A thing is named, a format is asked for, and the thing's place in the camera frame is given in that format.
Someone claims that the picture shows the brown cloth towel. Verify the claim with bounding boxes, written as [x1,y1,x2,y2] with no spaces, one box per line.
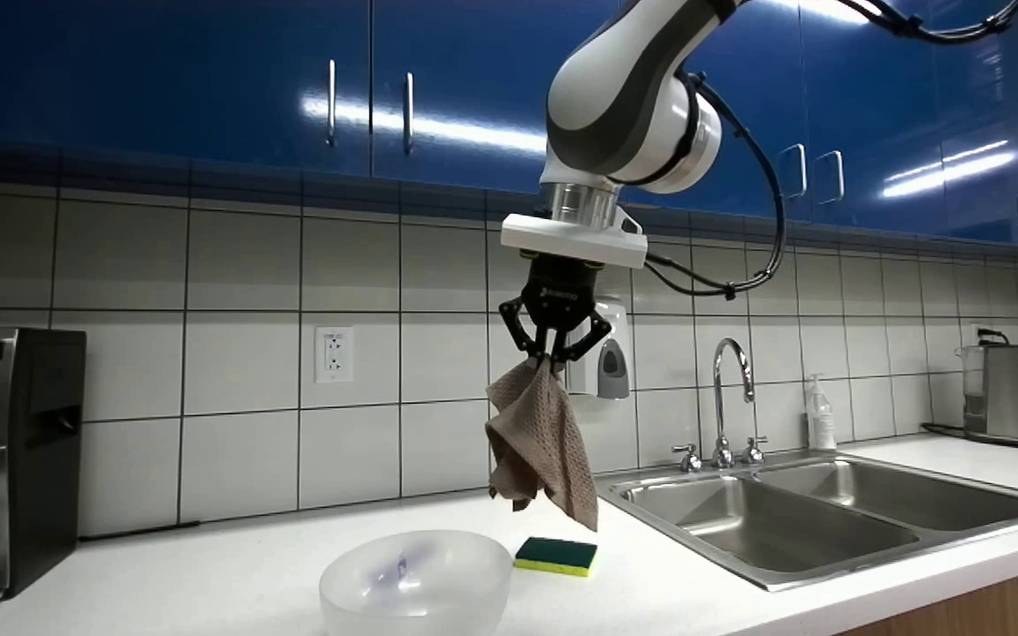
[481,355,601,532]

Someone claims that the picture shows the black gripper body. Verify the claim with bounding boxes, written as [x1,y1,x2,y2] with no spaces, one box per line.
[519,256,609,339]

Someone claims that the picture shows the chrome gooseneck faucet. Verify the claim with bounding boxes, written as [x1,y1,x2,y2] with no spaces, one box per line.
[711,335,760,470]

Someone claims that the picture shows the stainless steel double sink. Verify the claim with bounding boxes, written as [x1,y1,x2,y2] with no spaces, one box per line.
[576,449,1018,594]

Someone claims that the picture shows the stainless steel countertop appliance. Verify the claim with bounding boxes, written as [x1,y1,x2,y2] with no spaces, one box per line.
[922,326,1018,457]

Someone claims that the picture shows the metal cabinet door handle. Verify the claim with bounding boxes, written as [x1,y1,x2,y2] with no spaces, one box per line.
[772,143,814,200]
[323,55,343,152]
[398,68,420,154]

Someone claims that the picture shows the wooden lower cabinet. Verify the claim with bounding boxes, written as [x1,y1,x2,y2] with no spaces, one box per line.
[840,563,1018,636]

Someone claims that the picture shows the black coffee machine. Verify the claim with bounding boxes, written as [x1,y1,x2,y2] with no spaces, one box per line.
[0,326,87,634]

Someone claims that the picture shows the green and yellow sponge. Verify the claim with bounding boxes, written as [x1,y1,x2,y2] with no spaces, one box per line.
[512,532,601,579]

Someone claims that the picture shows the translucent white plastic bowl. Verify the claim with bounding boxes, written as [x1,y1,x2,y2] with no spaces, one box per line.
[315,528,517,636]

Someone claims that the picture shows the white wall outlet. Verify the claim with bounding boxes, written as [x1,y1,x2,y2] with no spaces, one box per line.
[315,326,356,385]

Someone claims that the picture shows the clear soap pump bottle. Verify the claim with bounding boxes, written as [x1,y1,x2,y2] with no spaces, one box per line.
[806,376,840,452]

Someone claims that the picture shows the blue glossy upper cabinets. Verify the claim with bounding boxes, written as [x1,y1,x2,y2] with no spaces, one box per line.
[0,0,1018,259]

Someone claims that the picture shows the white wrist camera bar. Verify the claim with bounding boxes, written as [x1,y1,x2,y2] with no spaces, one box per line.
[497,207,651,271]

